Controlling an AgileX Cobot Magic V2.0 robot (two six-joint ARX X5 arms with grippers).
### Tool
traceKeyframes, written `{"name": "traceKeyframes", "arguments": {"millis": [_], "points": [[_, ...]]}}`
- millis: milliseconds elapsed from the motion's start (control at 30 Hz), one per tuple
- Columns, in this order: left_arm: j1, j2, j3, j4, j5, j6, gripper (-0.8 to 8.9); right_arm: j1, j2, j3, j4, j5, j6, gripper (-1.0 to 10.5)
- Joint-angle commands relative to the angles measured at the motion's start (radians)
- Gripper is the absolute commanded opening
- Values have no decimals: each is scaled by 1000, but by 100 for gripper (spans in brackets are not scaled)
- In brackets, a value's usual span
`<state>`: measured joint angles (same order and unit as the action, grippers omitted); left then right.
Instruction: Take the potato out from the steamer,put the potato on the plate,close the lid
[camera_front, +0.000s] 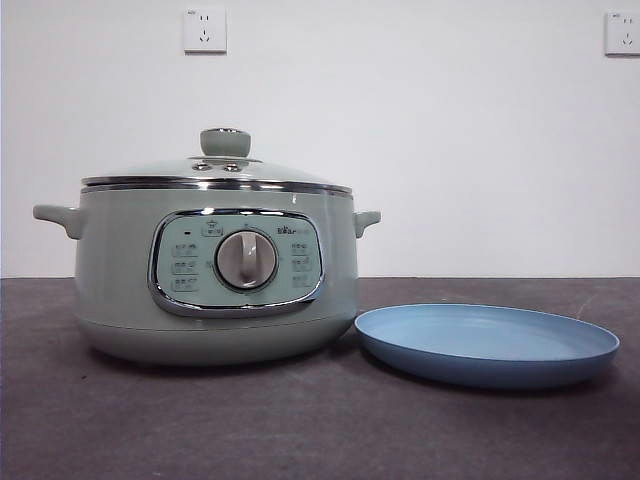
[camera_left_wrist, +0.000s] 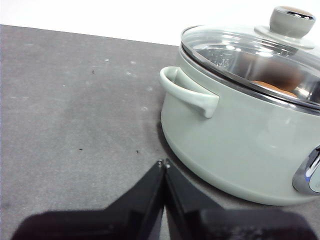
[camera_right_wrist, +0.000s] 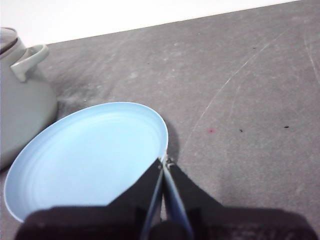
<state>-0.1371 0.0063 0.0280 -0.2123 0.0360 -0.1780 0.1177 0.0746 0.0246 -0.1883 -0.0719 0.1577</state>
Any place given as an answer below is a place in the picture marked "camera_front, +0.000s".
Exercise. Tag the glass lid with green knob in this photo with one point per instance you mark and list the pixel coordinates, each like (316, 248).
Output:
(150, 170)

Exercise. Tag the blue round plate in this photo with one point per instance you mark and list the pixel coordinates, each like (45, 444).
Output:
(480, 345)

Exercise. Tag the pale green electric steamer pot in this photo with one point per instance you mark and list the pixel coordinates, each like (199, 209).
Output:
(120, 280)

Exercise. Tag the white wall socket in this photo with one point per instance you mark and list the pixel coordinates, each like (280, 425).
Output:
(205, 31)
(624, 34)

